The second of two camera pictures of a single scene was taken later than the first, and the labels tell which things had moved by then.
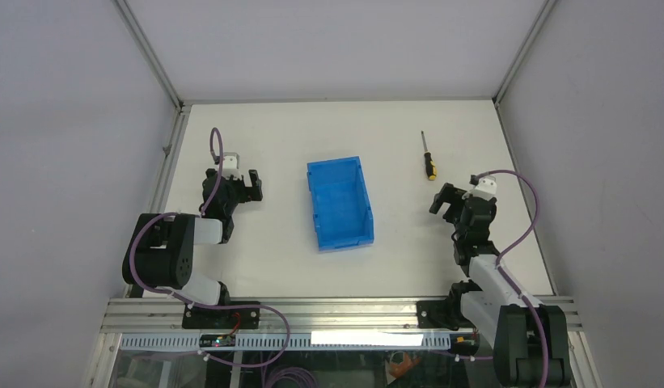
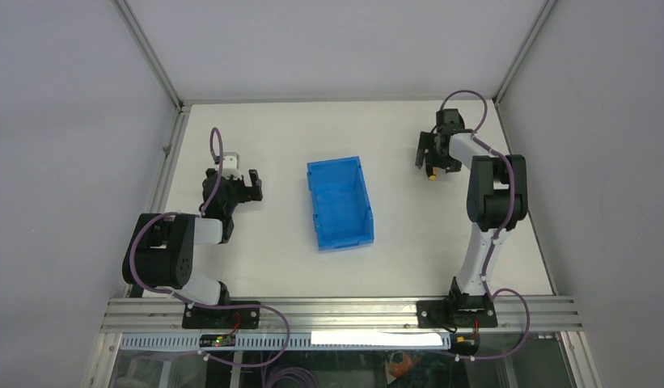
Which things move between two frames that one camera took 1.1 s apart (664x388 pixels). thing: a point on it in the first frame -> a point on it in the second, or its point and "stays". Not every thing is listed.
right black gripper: [459, 204] -> [433, 155]
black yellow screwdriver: [431, 169] stays
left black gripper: [242, 189] stays
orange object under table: [399, 370] stays
